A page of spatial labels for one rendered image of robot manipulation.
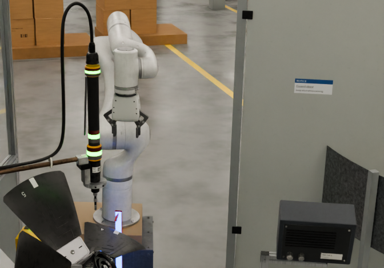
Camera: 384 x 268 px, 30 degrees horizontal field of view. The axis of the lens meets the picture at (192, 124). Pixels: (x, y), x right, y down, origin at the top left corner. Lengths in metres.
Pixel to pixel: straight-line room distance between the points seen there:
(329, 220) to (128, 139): 0.83
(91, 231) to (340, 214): 0.85
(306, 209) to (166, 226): 2.63
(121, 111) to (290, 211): 0.70
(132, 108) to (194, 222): 2.64
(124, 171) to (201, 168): 3.23
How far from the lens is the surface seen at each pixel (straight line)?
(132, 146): 2.80
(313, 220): 2.50
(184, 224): 5.11
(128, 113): 2.59
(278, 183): 4.07
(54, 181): 2.27
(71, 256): 2.22
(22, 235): 1.95
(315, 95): 3.90
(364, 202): 3.79
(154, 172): 5.94
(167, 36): 10.40
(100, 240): 2.42
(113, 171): 2.83
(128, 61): 2.52
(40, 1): 9.65
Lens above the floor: 2.33
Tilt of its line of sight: 19 degrees down
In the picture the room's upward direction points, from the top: 1 degrees clockwise
